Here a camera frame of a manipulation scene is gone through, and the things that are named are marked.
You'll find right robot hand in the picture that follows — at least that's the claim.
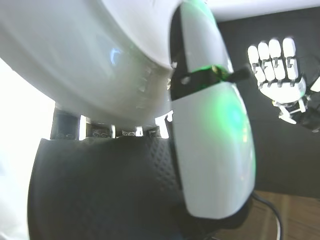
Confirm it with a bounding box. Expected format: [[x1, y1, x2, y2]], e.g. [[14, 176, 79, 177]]
[[27, 0, 258, 240]]

